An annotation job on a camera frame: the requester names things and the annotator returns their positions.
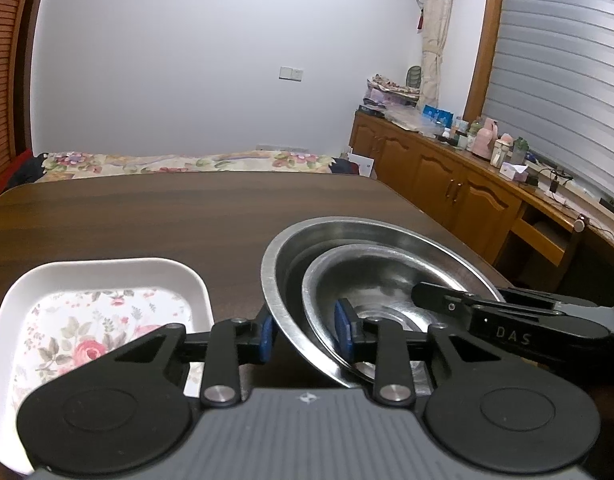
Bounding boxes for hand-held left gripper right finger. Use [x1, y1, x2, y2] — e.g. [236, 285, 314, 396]
[334, 298, 502, 405]

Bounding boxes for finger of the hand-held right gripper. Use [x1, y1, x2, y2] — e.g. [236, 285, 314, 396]
[412, 281, 492, 317]

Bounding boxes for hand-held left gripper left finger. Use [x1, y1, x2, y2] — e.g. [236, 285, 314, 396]
[114, 314, 275, 407]

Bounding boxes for small steel bowl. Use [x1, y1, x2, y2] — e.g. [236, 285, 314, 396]
[301, 243, 488, 386]

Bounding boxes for medium steel bowl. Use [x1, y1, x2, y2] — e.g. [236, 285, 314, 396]
[282, 232, 488, 321]

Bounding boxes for large steel bowl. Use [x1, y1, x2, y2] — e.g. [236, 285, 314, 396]
[260, 216, 508, 392]

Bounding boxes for white floral plate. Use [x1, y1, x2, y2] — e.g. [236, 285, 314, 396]
[0, 257, 216, 477]

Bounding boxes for wooden cabinet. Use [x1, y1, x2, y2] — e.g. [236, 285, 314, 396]
[348, 109, 614, 293]

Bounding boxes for tissue box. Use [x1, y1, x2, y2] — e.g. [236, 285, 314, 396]
[499, 162, 530, 183]

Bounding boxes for white paper bag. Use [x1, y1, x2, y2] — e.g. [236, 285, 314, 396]
[346, 148, 376, 179]

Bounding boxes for pink thermos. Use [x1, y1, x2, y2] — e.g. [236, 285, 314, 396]
[474, 118, 499, 159]

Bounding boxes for clear plastic bags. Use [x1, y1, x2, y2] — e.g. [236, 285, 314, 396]
[386, 107, 439, 137]

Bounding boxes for blue box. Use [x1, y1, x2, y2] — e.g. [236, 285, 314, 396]
[421, 104, 454, 127]

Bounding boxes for floral blanket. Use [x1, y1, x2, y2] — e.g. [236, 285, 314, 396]
[38, 149, 362, 177]

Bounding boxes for pile of folded cloths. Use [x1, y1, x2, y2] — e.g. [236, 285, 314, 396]
[364, 73, 421, 109]

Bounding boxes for grey window blind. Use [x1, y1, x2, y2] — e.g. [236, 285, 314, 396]
[479, 0, 614, 207]

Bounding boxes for beige patterned curtain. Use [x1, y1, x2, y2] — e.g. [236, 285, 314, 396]
[418, 0, 456, 109]

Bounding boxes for dark folded cloth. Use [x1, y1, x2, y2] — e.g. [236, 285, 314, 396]
[6, 154, 46, 188]

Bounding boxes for wooden louvered wardrobe door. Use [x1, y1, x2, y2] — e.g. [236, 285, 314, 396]
[0, 0, 40, 198]

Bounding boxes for wooden window frame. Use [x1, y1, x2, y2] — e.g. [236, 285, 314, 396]
[461, 0, 508, 122]

